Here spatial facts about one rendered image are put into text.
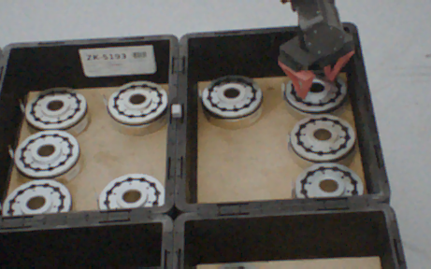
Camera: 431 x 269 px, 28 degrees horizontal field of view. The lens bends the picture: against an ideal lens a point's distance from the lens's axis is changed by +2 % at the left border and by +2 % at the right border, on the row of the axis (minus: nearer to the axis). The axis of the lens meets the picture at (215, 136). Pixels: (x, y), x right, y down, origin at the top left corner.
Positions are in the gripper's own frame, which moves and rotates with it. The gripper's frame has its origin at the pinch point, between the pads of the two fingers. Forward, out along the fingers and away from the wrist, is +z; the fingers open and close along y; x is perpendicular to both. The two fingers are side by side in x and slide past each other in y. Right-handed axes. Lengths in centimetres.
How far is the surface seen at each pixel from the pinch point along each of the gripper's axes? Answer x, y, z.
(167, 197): -8.3, -35.7, -5.9
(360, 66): -6.4, 3.6, -5.7
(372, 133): -18.2, -5.5, -5.7
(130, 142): 13.7, -29.2, 3.9
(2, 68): 34, -39, -5
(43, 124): 23.9, -39.1, 0.6
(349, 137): -11.7, -3.7, 1.4
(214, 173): -1.3, -23.0, 4.1
